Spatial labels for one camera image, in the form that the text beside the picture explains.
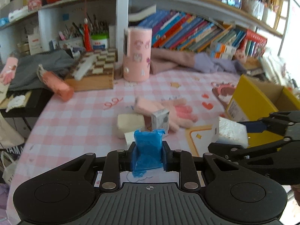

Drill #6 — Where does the red thick dictionary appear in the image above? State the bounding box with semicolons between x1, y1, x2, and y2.
244;29;267;50

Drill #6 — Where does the pink pig plush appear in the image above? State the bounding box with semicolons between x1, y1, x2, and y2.
234;49;247;64

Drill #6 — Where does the white flat case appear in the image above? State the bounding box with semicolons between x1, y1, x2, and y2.
72;54;97;81

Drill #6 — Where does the orange pink liquid bottle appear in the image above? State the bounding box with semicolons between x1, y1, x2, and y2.
37;64;74;102

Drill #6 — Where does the pink glove on garment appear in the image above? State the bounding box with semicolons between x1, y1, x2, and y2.
1;57;18;85

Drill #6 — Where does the pink cylindrical humidifier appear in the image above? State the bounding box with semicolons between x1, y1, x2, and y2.
123;27;152;82

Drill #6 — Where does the small grey white carton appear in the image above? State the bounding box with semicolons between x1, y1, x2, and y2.
151;109;169;137

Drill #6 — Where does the person's right hand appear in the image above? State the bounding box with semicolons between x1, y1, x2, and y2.
291;184;300;206

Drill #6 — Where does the blue plastic packet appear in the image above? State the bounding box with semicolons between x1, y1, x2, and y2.
131;129;165;178

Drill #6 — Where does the pink checkered tablecloth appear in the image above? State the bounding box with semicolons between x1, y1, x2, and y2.
7;68;291;225

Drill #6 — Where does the yellow cardboard box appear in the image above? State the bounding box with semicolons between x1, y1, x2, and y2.
225;74;300;149

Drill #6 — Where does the wooden chess board box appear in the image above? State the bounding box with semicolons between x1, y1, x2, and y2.
64;49;117;92

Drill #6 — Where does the white foam block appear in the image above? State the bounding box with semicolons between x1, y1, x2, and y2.
116;113;146;139

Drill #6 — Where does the row of colourful books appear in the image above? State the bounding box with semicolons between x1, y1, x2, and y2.
137;10;266;57

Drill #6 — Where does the white green-lid jar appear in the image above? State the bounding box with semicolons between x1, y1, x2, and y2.
91;33;109;50

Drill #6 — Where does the white rectangular box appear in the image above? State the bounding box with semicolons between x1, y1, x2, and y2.
211;117;249;148

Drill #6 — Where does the white power adapter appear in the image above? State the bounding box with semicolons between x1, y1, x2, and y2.
124;132;135;148

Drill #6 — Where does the orange white medicine box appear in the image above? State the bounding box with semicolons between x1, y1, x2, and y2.
206;42;237;60

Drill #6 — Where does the pink purple folded cloth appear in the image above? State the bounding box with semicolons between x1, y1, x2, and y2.
150;48;246;75

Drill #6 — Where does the white wooden bookshelf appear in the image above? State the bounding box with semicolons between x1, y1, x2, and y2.
1;0;285;62

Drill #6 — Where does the grey folded garment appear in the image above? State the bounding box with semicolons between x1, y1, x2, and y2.
9;50;75;91

